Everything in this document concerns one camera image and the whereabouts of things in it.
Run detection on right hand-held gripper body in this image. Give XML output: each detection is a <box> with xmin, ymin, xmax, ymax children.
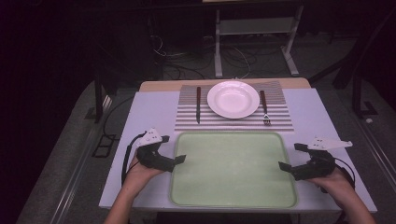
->
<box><xmin>294</xmin><ymin>136</ymin><xmax>354</xmax><ymax>182</ymax></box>

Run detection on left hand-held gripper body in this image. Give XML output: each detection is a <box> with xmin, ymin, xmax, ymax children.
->
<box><xmin>135</xmin><ymin>127</ymin><xmax>176</xmax><ymax>173</ymax></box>

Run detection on person's left hand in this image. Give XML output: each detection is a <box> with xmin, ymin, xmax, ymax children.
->
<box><xmin>122</xmin><ymin>152</ymin><xmax>163</xmax><ymax>196</ymax></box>

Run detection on person's right hand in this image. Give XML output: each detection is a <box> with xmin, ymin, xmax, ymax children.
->
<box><xmin>306</xmin><ymin>167</ymin><xmax>357</xmax><ymax>209</ymax></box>

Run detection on striped placemat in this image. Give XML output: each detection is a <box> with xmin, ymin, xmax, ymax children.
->
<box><xmin>174</xmin><ymin>80</ymin><xmax>295</xmax><ymax>133</ymax></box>

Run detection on green tray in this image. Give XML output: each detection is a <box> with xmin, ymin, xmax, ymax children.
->
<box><xmin>169</xmin><ymin>131</ymin><xmax>299</xmax><ymax>209</ymax></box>

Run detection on dark stand leg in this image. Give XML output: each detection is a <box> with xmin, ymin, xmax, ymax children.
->
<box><xmin>350</xmin><ymin>73</ymin><xmax>379</xmax><ymax>119</ymax></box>

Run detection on white plate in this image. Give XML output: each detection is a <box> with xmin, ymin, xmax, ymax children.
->
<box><xmin>206</xmin><ymin>80</ymin><xmax>261</xmax><ymax>120</ymax></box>

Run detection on white metal stand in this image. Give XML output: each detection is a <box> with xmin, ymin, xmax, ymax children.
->
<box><xmin>213</xmin><ymin>4</ymin><xmax>304</xmax><ymax>79</ymax></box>

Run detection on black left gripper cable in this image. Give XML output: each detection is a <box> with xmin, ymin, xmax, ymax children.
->
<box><xmin>120</xmin><ymin>131</ymin><xmax>148</xmax><ymax>187</ymax></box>

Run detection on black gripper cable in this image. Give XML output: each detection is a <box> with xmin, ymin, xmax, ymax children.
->
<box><xmin>333</xmin><ymin>157</ymin><xmax>357</xmax><ymax>191</ymax></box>
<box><xmin>120</xmin><ymin>131</ymin><xmax>148</xmax><ymax>187</ymax></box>

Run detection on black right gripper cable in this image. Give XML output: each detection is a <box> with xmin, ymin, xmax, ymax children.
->
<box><xmin>333</xmin><ymin>157</ymin><xmax>357</xmax><ymax>191</ymax></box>

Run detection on brown handled knife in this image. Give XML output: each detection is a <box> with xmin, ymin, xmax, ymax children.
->
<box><xmin>195</xmin><ymin>86</ymin><xmax>203</xmax><ymax>125</ymax></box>

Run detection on brown handled fork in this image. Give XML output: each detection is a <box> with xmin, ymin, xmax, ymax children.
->
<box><xmin>260</xmin><ymin>90</ymin><xmax>272</xmax><ymax>127</ymax></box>

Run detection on metal floor rail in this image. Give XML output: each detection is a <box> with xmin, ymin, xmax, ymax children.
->
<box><xmin>49</xmin><ymin>92</ymin><xmax>114</xmax><ymax>224</ymax></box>
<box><xmin>354</xmin><ymin>117</ymin><xmax>396</xmax><ymax>189</ymax></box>

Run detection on black floor cables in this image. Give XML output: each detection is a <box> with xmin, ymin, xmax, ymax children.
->
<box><xmin>150</xmin><ymin>33</ymin><xmax>217</xmax><ymax>81</ymax></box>

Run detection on dark table leg frame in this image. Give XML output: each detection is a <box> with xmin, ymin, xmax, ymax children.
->
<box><xmin>92</xmin><ymin>73</ymin><xmax>117</xmax><ymax>124</ymax></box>

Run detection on white floor cable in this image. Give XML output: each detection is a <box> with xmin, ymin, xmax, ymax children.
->
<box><xmin>233</xmin><ymin>46</ymin><xmax>252</xmax><ymax>79</ymax></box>

